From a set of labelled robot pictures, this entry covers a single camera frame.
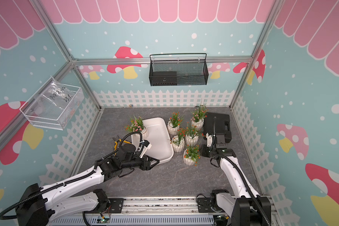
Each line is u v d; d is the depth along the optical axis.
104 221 0.72
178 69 0.94
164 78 0.89
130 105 1.24
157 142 1.02
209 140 0.77
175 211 0.74
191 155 0.79
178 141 0.90
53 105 0.72
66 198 0.45
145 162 0.67
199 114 0.97
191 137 0.94
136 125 0.90
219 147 0.65
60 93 0.74
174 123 0.97
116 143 0.97
